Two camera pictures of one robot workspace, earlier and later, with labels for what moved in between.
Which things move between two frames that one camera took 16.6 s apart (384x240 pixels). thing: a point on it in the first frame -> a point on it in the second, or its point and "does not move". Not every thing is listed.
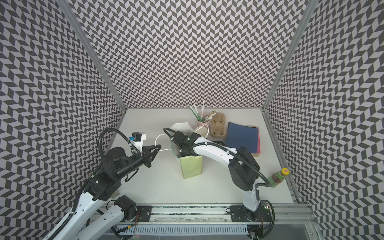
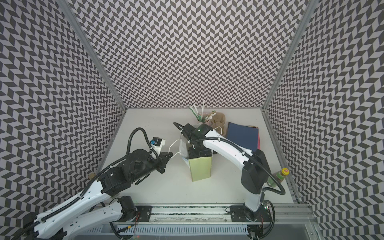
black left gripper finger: x=151 y=150 -> x=165 y=156
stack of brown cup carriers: x=218 y=129 does not move
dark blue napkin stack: x=238 y=136 does not move
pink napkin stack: x=258 y=142 does not move
